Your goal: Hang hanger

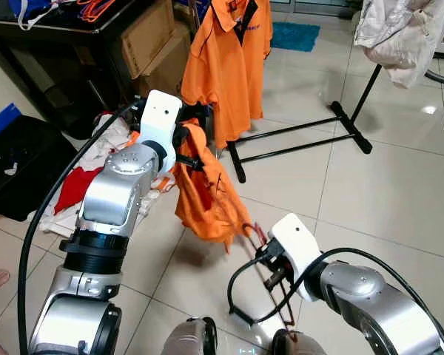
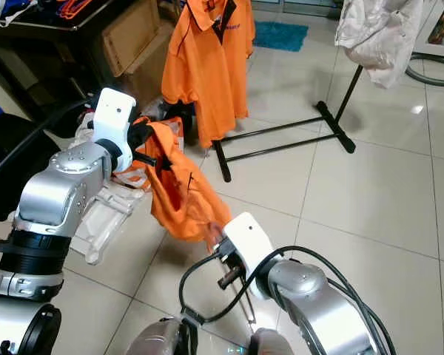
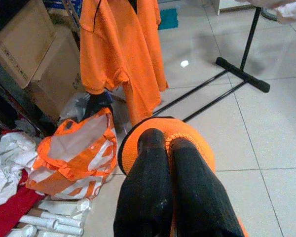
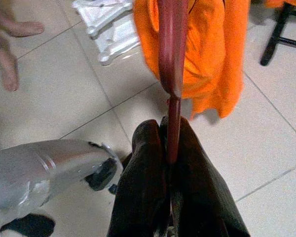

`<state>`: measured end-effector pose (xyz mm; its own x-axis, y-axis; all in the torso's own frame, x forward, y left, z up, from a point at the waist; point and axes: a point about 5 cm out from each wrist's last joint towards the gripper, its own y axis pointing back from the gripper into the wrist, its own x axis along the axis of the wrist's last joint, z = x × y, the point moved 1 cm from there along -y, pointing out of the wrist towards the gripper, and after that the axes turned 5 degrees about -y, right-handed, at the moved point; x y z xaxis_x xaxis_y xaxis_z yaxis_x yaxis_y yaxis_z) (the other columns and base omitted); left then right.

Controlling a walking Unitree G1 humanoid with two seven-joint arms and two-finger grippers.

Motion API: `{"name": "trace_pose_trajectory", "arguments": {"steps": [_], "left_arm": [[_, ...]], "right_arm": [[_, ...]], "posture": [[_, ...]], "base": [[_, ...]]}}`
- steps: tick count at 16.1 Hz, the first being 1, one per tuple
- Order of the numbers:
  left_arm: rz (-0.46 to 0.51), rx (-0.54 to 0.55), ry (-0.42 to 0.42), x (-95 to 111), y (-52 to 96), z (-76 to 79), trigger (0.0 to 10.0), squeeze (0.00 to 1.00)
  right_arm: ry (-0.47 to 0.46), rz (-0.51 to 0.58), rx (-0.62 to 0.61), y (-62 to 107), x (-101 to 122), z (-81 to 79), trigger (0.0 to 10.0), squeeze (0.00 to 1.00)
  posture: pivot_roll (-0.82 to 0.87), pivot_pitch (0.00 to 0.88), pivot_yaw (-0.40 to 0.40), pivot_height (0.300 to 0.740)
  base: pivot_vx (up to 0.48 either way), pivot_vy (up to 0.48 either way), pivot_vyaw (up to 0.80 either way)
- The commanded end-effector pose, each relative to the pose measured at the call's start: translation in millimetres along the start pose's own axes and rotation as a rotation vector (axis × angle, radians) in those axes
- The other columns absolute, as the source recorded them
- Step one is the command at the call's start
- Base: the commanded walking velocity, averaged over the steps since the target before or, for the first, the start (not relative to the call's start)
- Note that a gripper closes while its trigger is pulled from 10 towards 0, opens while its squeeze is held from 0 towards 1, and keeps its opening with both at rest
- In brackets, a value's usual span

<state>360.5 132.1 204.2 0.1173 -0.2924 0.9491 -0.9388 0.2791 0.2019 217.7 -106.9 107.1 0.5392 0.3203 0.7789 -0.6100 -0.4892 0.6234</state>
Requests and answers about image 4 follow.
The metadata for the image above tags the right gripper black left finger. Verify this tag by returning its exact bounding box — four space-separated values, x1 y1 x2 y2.
107 119 172 237

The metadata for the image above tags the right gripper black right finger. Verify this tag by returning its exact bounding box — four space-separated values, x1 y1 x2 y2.
171 117 250 237

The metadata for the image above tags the orange polo shirt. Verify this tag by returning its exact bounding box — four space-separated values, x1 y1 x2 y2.
133 0 250 121
265 0 296 8

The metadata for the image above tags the red clothes hanger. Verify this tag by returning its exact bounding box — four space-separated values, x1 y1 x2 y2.
156 0 189 165

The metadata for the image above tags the person bare hand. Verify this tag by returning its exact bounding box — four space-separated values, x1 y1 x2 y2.
0 0 45 92

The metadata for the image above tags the white plastic rack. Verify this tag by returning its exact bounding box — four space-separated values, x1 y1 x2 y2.
71 0 141 66

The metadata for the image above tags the black clothes rack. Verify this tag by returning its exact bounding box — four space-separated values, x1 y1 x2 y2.
259 2 296 67

